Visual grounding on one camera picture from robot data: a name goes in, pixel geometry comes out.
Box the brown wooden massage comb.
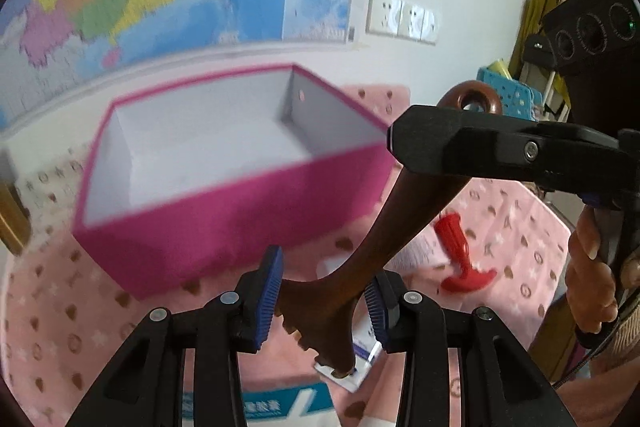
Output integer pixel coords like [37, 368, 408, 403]
[274, 79, 504, 379]

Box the person's right hand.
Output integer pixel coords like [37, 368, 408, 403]
[565, 206, 618, 334]

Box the red plastic tool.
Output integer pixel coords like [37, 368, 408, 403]
[434, 212, 497, 294]

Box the blue plastic basket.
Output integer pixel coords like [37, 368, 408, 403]
[476, 68, 542, 121]

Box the white blue medicine box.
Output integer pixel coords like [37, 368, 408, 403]
[180, 380, 342, 427]

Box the pink open storage box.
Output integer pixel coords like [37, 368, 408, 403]
[73, 64, 394, 299]

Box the cream patterned cloth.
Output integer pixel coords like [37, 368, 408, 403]
[15, 144, 90, 230]

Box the white wall switch right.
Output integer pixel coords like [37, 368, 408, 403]
[420, 9, 442, 46]

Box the white wall socket middle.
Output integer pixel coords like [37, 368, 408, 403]
[398, 1, 426, 41]

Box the white wall socket panel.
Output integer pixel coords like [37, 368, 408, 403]
[366, 0, 402, 37]

